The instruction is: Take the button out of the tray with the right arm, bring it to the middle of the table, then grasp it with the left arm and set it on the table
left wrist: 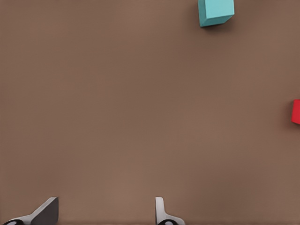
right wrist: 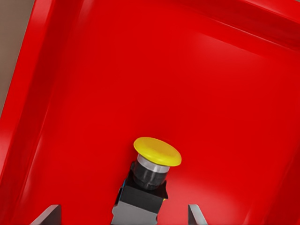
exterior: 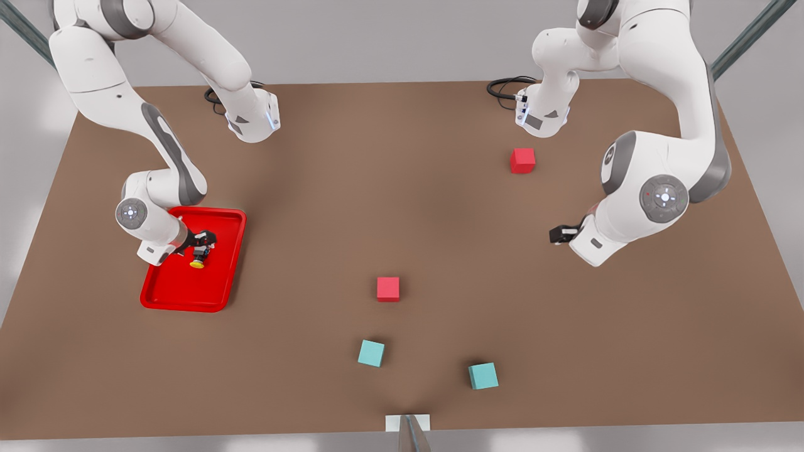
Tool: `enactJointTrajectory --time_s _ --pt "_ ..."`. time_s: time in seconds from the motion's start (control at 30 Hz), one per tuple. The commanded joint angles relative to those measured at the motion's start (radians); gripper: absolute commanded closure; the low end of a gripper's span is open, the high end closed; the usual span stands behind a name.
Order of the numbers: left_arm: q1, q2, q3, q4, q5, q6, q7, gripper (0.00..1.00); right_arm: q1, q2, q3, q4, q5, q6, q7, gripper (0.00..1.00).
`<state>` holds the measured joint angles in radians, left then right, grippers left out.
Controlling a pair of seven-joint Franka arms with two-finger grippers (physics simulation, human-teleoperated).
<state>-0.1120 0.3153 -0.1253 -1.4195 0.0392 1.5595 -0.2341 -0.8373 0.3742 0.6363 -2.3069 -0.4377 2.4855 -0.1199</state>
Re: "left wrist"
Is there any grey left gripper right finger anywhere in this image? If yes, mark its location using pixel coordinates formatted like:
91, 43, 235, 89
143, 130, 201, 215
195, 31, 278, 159
155, 196, 186, 225

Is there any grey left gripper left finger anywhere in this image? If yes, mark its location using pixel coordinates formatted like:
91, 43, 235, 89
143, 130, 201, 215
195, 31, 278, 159
1, 196, 59, 225

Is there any red cube block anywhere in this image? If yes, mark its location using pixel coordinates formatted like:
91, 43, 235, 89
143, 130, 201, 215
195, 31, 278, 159
291, 99, 300, 124

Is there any teal cube block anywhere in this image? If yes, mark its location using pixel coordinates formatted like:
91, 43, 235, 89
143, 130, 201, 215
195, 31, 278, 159
197, 0, 235, 28

